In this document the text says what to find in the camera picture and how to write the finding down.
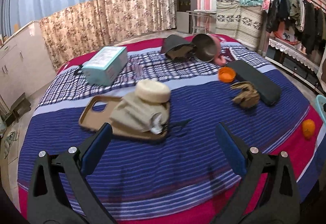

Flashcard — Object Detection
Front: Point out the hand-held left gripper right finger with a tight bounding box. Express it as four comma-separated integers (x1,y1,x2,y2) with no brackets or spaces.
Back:
215,122,301,224

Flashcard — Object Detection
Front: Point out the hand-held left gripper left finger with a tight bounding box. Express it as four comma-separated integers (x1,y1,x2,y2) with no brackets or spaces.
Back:
28,123,114,224

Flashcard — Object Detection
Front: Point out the beige cloth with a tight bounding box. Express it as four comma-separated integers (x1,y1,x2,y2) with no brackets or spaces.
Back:
109,93,170,135

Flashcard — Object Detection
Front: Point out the small orange bowl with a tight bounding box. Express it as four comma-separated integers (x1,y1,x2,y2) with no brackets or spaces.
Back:
218,67,236,83

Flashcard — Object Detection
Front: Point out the tangerine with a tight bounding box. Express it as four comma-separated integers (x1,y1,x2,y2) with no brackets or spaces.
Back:
302,119,316,139

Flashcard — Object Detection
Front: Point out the light blue plastic basket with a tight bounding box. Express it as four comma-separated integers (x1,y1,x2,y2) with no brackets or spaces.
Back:
316,95,326,122

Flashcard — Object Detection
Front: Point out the brown phone case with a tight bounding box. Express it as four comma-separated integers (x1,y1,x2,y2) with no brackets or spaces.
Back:
78,95,171,141

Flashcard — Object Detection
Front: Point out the black flat case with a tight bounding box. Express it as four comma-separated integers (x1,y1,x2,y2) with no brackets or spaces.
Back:
227,61,283,106

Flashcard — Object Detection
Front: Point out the teal cardboard box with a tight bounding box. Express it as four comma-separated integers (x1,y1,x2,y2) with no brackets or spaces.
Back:
81,46,128,86

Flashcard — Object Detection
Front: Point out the crumpled floor clutter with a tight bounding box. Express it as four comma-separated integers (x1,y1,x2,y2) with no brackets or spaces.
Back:
0,122,19,158

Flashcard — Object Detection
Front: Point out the pink metal pot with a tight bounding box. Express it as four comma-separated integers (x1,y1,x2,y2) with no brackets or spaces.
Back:
192,33,226,66

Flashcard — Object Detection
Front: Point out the low cabinet with lace cloth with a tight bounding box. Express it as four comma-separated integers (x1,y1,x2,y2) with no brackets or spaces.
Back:
265,37,321,87

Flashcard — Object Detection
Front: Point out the white cabinet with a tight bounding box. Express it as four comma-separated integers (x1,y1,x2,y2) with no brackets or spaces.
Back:
0,20,56,112

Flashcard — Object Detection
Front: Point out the brown board with white edge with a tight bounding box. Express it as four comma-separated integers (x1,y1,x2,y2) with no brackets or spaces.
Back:
316,56,326,92

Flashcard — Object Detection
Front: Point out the cloth covered cabinet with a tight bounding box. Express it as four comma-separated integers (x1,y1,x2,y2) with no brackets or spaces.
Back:
216,0,264,53

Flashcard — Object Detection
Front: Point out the red printed picture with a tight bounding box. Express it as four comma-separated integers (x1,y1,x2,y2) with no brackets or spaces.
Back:
274,30,298,42

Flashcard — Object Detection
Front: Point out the small white side table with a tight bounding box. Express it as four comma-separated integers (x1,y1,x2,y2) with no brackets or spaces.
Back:
186,9,217,34

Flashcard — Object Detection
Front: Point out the grey water dispenser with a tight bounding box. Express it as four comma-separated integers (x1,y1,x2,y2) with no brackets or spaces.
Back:
176,0,198,34

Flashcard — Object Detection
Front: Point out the blue floral curtain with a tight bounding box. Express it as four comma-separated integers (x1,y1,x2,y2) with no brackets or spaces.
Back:
0,0,180,71

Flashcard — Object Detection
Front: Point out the row of hanging clothes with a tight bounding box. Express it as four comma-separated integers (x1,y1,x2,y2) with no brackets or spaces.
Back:
266,0,326,55

